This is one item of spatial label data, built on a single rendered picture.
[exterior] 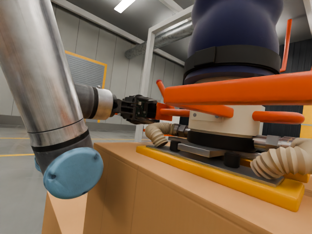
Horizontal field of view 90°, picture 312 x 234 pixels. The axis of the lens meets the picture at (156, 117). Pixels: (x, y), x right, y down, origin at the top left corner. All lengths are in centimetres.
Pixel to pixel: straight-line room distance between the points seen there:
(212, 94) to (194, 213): 17
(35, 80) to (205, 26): 35
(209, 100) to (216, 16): 29
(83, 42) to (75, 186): 1030
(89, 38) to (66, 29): 120
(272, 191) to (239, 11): 33
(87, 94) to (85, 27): 1044
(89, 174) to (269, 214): 26
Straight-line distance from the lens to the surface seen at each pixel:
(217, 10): 44
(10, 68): 29
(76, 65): 996
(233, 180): 29
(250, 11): 43
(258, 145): 41
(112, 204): 45
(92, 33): 1087
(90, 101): 43
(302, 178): 47
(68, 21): 1068
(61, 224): 101
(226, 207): 23
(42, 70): 28
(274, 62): 42
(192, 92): 18
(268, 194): 28
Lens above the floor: 110
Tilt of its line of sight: level
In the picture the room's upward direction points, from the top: 7 degrees clockwise
